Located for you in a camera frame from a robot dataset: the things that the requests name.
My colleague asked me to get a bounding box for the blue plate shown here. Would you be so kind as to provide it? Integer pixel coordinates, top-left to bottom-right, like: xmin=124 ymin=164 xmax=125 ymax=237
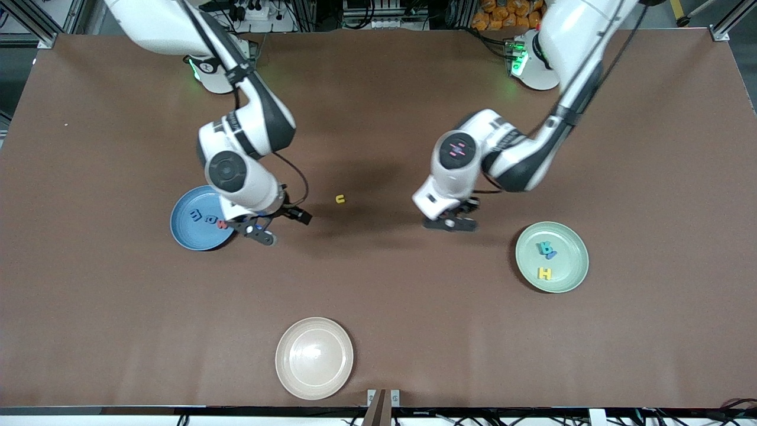
xmin=170 ymin=185 xmax=240 ymax=251

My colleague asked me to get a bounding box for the light green plate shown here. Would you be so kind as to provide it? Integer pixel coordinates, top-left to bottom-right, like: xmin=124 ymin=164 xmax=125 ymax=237
xmin=515 ymin=221 xmax=590 ymax=293

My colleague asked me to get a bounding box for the beige plate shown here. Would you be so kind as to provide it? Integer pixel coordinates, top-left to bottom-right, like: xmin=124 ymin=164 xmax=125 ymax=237
xmin=275 ymin=317 xmax=354 ymax=401

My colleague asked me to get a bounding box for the orange objects pile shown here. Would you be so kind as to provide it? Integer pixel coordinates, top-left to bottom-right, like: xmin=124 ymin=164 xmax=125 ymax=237
xmin=471 ymin=0 xmax=542 ymax=31

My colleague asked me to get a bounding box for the white power strip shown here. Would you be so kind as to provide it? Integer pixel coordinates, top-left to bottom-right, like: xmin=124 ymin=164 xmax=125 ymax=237
xmin=228 ymin=0 xmax=270 ymax=22

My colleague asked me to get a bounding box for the brown wedge bar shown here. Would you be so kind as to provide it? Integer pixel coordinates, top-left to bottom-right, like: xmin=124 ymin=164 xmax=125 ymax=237
xmin=362 ymin=389 xmax=392 ymax=426

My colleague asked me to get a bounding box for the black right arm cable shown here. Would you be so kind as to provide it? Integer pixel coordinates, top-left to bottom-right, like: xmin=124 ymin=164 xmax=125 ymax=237
xmin=177 ymin=0 xmax=309 ymax=208

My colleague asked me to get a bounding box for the small metal table bracket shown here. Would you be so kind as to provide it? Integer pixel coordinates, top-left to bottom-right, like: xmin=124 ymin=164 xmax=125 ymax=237
xmin=367 ymin=389 xmax=401 ymax=408

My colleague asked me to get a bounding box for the aluminium frame post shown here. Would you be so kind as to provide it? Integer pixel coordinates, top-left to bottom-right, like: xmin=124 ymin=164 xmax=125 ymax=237
xmin=710 ymin=0 xmax=757 ymax=42
xmin=0 ymin=0 xmax=60 ymax=49

